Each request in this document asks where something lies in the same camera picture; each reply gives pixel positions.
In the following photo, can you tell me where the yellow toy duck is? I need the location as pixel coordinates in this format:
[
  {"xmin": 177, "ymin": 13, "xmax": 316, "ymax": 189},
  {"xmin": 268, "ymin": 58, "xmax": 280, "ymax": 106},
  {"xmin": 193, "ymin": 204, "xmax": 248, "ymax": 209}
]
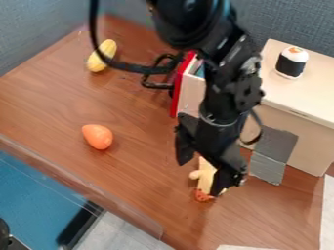
[{"xmin": 188, "ymin": 155, "xmax": 230, "ymax": 203}]

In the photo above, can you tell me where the black cable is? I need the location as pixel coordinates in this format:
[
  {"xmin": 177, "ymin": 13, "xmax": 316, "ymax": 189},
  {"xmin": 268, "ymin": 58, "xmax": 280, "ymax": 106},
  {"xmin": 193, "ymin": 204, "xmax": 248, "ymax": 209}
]
[{"xmin": 87, "ymin": 0, "xmax": 182, "ymax": 75}]

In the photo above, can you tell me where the orange toy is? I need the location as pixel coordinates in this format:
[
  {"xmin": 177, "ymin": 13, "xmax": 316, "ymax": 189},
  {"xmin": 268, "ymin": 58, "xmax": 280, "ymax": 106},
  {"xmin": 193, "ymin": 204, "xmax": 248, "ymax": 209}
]
[{"xmin": 80, "ymin": 123, "xmax": 115, "ymax": 151}]

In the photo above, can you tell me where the white board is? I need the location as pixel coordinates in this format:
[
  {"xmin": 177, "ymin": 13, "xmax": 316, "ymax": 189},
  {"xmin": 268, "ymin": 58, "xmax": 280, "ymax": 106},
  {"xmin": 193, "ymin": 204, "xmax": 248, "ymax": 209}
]
[{"xmin": 317, "ymin": 174, "xmax": 334, "ymax": 250}]

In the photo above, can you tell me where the drawer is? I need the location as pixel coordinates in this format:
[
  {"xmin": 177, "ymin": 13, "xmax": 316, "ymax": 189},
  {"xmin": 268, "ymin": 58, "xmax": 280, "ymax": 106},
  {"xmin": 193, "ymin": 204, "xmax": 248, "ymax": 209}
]
[{"xmin": 139, "ymin": 50, "xmax": 209, "ymax": 119}]

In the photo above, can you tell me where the toy sushi roll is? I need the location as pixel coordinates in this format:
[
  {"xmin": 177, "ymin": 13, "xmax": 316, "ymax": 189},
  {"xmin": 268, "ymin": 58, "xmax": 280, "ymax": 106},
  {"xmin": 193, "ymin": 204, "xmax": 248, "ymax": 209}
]
[{"xmin": 273, "ymin": 45, "xmax": 311, "ymax": 80}]

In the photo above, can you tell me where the yellow toy corn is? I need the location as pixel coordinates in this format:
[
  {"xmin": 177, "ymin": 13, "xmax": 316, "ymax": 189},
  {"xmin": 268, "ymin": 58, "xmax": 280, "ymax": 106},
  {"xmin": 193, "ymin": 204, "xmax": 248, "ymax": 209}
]
[{"xmin": 84, "ymin": 38, "xmax": 119, "ymax": 73}]

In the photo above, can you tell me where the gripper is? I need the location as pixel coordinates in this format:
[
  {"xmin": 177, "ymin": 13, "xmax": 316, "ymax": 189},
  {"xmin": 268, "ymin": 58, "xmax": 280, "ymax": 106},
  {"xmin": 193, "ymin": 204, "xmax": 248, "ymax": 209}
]
[{"xmin": 173, "ymin": 111, "xmax": 251, "ymax": 197}]

